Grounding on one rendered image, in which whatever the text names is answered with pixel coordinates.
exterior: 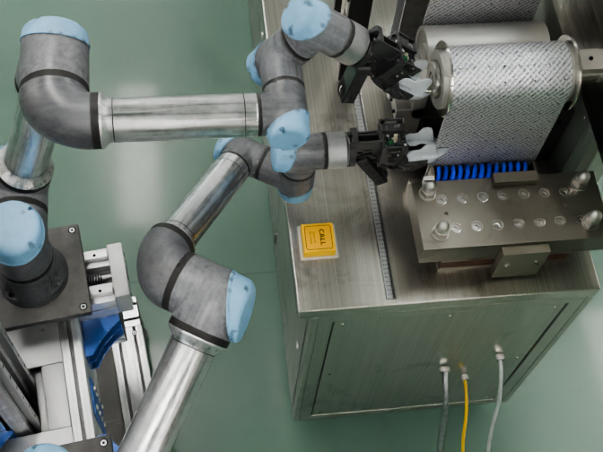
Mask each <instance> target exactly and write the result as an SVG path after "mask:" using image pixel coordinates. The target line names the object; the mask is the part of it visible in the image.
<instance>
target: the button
mask: <svg viewBox="0 0 603 452"><path fill-rule="evenodd" d="M301 243H302V252H303V256H304V257H311V256H334V255H335V254H336V242H335V235H334V229H333V223H332V222H329V223H315V224H302V225H301Z"/></svg>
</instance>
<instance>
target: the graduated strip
mask: <svg viewBox="0 0 603 452"><path fill-rule="evenodd" d="M354 110H355V115H356V121H357V126H358V132H359V131H368V129H367V124H366V118H365V113H364V107H363V98H362V93H361V91H360V92H359V94H358V95H357V97H356V99H355V101H354ZM365 175H366V180H367V186H368V191H369V197H370V203H371V213H372V219H373V224H374V229H375V235H376V240H377V246H378V251H379V257H380V267H381V272H382V278H383V283H384V289H385V294H386V300H396V299H397V297H396V292H395V286H394V282H393V276H392V271H391V265H390V260H389V250H388V245H387V240H386V234H385V229H384V223H383V218H382V212H381V208H380V198H379V192H378V187H377V185H376V184H375V183H374V182H373V181H372V180H371V179H370V178H369V177H368V175H367V174H366V173H365Z"/></svg>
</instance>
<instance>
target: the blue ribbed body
mask: <svg viewBox="0 0 603 452"><path fill-rule="evenodd" d="M528 170H533V168H532V166H528V163H527V162H526V161H524V162H522V166H520V162H519V161H516V162H515V167H513V163H512V162H511V161H510V162H509V163H508V167H506V163H505V162H502V163H501V167H500V168H499V164H498V163H497V162H496V163H495V164H494V167H493V168H492V164H491V163H487V165H486V169H485V165H484V164H483V163H481V164H480V165H479V169H478V168H477V165H476V164H473V166H472V169H470V166H469V165H468V164H467V165H466V166H465V169H463V166H462V165H459V166H458V170H456V167H455V166H454V165H452V166H451V167H450V170H449V168H448V166H444V167H443V171H441V167H440V166H438V167H437V168H436V171H435V172H434V174H435V181H439V180H440V181H442V180H453V179H454V180H455V179H470V178H490V177H491V176H492V174H493V173H499V172H513V171H528Z"/></svg>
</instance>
